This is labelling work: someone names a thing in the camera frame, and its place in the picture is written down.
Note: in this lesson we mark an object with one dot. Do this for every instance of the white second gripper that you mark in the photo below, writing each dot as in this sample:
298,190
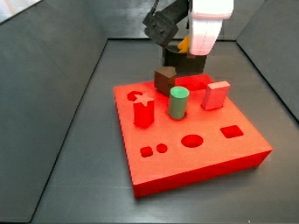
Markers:
207,15

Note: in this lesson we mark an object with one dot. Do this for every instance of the yellow two-pronged square-circle object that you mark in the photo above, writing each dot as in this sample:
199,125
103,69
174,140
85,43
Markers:
184,45

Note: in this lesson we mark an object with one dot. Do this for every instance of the black curved regrasp stand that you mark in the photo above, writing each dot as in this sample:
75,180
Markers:
186,64

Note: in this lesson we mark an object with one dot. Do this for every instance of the red fixture block with holes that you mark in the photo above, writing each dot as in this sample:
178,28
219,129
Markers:
179,152

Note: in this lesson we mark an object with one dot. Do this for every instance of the dark brown pentagon peg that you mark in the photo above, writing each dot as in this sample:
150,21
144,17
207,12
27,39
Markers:
164,77

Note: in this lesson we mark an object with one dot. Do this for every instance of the pink rectangular peg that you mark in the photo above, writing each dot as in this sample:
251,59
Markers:
215,95

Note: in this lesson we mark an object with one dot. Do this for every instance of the green cylinder peg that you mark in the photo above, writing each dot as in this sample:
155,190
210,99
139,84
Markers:
179,96

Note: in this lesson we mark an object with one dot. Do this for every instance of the red star peg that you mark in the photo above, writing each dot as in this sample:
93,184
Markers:
144,111

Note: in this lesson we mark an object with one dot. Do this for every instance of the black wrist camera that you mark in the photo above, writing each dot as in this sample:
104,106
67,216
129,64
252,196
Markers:
160,22

